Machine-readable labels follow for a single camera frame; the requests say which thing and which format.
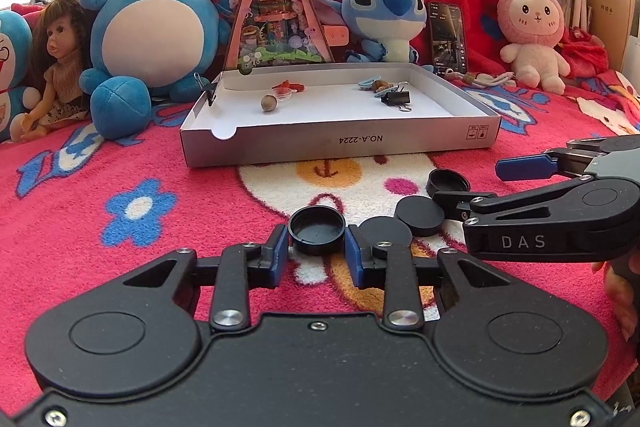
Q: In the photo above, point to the blue alien plush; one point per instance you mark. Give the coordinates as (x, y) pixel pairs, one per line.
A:
(380, 2)

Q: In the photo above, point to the person's right hand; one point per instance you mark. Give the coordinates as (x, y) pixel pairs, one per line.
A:
(620, 307)

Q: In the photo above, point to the red hair clip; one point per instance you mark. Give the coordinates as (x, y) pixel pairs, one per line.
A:
(296, 86)
(280, 86)

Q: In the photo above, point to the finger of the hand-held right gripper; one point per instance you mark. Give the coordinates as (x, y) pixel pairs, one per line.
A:
(525, 202)
(525, 168)

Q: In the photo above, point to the black round lid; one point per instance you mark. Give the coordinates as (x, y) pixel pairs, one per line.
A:
(317, 227)
(447, 181)

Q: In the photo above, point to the blue robot cat plush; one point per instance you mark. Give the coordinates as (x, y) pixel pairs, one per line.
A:
(12, 57)

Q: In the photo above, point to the large black binder clip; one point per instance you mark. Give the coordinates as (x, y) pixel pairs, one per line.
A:
(395, 98)

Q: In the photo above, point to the black round disc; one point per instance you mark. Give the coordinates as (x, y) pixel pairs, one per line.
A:
(387, 229)
(417, 213)

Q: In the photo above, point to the pink triangular dollhouse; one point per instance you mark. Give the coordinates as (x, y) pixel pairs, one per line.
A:
(277, 7)

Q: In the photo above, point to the red cloth bag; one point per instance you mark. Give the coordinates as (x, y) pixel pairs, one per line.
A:
(585, 54)

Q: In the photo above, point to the white cardboard box tray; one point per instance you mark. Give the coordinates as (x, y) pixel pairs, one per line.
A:
(350, 142)

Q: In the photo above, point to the pink bunny plush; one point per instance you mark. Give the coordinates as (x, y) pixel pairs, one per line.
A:
(535, 17)

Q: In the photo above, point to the brown haired doll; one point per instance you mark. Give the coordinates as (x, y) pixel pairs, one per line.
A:
(57, 37)

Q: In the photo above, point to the black smartphone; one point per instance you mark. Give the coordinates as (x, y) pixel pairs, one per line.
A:
(447, 37)

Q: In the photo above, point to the blue shark hair clip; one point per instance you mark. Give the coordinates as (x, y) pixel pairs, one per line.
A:
(367, 82)

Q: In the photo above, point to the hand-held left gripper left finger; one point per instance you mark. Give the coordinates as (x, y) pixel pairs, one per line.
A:
(277, 257)

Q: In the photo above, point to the red printed blanket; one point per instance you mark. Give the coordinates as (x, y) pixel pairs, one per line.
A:
(100, 167)

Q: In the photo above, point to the small brown nut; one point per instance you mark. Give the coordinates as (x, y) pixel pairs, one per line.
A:
(269, 103)

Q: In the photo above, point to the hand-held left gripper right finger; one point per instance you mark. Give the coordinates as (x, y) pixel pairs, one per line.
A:
(354, 257)

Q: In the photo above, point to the round blue mouse plush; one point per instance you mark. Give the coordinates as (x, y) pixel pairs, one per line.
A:
(150, 32)

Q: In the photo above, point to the brown cardboard box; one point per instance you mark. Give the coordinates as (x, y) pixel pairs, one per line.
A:
(610, 17)

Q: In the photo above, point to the small black binder clip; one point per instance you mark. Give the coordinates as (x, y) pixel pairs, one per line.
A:
(210, 96)

